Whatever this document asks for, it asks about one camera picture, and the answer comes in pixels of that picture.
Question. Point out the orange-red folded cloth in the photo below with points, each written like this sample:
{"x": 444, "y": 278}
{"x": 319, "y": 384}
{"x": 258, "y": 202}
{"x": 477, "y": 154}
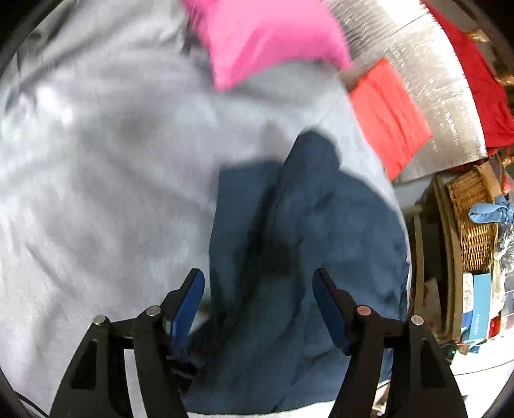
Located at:
{"x": 385, "y": 116}

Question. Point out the pink cloth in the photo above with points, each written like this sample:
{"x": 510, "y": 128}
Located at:
{"x": 265, "y": 36}

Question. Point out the wicker basket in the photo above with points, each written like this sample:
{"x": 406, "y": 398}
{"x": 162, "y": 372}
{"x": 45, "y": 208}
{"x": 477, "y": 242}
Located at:
{"x": 474, "y": 233}

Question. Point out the navy blue jacket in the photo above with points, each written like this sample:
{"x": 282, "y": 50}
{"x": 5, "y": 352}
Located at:
{"x": 305, "y": 225}

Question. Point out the silver foil mat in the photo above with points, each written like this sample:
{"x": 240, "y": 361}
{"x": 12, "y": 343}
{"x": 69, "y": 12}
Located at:
{"x": 433, "y": 80}

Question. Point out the grey blanket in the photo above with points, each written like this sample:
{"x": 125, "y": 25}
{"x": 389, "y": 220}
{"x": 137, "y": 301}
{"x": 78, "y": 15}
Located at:
{"x": 100, "y": 181}

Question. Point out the blue box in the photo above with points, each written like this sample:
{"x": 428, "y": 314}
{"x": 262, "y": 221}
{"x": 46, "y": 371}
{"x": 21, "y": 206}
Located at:
{"x": 480, "y": 305}

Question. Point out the wooden rack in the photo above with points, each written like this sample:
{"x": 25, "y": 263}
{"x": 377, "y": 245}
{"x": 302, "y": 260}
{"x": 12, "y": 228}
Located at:
{"x": 449, "y": 261}

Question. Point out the red cloth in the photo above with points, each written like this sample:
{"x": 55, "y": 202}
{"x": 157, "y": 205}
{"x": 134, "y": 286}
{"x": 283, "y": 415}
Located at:
{"x": 482, "y": 88}

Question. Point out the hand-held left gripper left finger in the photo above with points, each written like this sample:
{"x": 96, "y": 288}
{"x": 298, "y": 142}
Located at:
{"x": 188, "y": 305}

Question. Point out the light blue cloth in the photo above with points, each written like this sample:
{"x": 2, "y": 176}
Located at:
{"x": 488, "y": 213}

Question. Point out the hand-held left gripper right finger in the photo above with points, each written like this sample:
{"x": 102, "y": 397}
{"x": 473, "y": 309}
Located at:
{"x": 331, "y": 313}

